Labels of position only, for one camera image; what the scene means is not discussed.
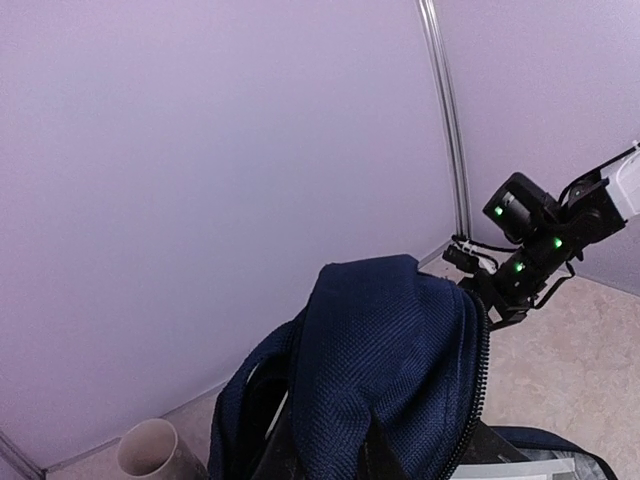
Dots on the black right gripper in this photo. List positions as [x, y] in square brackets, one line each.
[511, 299]

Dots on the navy blue student backpack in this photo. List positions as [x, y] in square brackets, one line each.
[382, 375]

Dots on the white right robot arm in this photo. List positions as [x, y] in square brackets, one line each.
[546, 233]

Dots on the right aluminium frame post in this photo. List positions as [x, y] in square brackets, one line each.
[450, 115]

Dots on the white floral paper cup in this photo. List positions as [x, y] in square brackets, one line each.
[153, 449]

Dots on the grey ianra book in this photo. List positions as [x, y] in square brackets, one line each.
[558, 468]

